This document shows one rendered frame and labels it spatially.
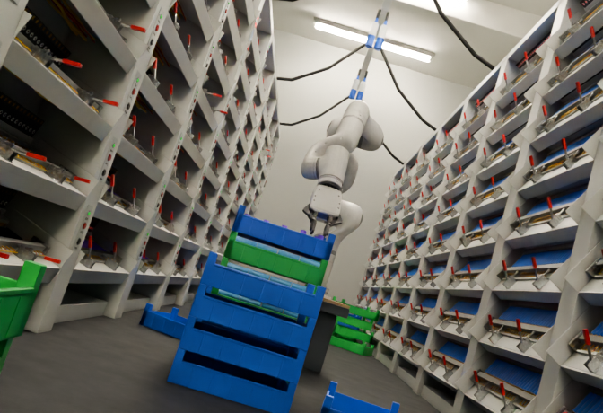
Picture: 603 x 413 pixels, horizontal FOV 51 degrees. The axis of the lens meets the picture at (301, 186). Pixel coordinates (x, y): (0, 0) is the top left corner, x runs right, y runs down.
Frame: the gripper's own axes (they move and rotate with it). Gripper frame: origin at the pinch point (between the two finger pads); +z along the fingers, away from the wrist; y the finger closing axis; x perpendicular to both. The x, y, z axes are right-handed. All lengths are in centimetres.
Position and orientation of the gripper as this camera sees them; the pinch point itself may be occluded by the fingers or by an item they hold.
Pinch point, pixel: (318, 229)
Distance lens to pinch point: 201.0
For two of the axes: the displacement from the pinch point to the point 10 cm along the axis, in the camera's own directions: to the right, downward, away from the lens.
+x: 2.4, -5.1, -8.3
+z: -2.2, 8.0, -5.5
